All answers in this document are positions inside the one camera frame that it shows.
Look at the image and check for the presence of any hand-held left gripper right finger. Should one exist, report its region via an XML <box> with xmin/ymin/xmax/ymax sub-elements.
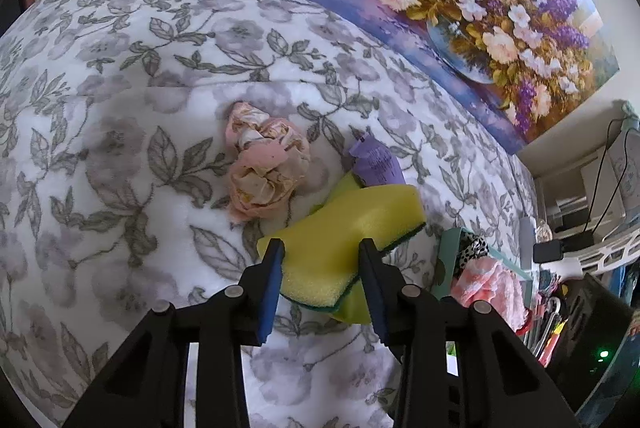
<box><xmin>357</xmin><ymin>238</ymin><xmax>581</xmax><ymax>428</ymax></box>

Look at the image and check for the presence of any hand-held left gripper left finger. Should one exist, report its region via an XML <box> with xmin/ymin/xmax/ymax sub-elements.
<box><xmin>62</xmin><ymin>238</ymin><xmax>287</xmax><ymax>428</ymax></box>

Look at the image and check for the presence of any yellow and green sponge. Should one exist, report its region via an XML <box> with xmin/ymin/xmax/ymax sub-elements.
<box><xmin>256</xmin><ymin>184</ymin><xmax>427</xmax><ymax>315</ymax></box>

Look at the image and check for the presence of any white box with teal rim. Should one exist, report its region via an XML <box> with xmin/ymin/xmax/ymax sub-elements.
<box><xmin>429</xmin><ymin>228</ymin><xmax>533</xmax><ymax>309</ymax></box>

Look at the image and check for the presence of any pink striped fluffy cloth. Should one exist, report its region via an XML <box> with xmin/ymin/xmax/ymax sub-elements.
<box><xmin>450</xmin><ymin>257</ymin><xmax>530</xmax><ymax>334</ymax></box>

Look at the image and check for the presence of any leopard print scrunchie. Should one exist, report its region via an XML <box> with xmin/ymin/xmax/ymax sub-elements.
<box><xmin>452</xmin><ymin>232</ymin><xmax>491</xmax><ymax>279</ymax></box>

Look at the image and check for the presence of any bundle of colourful pens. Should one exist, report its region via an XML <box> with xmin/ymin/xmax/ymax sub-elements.
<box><xmin>520</xmin><ymin>270</ymin><xmax>571</xmax><ymax>366</ymax></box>

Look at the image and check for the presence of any white plastic rack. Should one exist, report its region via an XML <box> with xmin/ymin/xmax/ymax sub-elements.
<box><xmin>560</xmin><ymin>228</ymin><xmax>640</xmax><ymax>279</ymax></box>

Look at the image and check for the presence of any black power adapter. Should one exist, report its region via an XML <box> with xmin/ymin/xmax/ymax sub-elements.
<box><xmin>532</xmin><ymin>240</ymin><xmax>564</xmax><ymax>263</ymax></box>

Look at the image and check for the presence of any white bottle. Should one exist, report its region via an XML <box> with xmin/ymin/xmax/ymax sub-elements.
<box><xmin>517</xmin><ymin>215</ymin><xmax>538</xmax><ymax>269</ymax></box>

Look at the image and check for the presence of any yellow-green cloth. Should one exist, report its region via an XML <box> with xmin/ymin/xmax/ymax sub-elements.
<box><xmin>307</xmin><ymin>170</ymin><xmax>375</xmax><ymax>326</ymax></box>

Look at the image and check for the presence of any pink floral scrunchie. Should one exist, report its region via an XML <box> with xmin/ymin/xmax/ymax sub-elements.
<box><xmin>224</xmin><ymin>102</ymin><xmax>312</xmax><ymax>223</ymax></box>

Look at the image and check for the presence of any white shelf unit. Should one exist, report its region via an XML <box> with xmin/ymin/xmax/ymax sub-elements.
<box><xmin>535</xmin><ymin>147</ymin><xmax>628</xmax><ymax>233</ymax></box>

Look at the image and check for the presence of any purple tube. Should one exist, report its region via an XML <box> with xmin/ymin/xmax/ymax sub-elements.
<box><xmin>344</xmin><ymin>133</ymin><xmax>406</xmax><ymax>189</ymax></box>

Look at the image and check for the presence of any floral leaf print blanket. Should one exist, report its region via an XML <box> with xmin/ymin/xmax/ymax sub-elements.
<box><xmin>0</xmin><ymin>0</ymin><xmax>546</xmax><ymax>428</ymax></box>

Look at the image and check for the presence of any black cable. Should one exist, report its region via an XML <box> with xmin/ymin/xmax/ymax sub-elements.
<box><xmin>585</xmin><ymin>118</ymin><xmax>635</xmax><ymax>236</ymax></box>

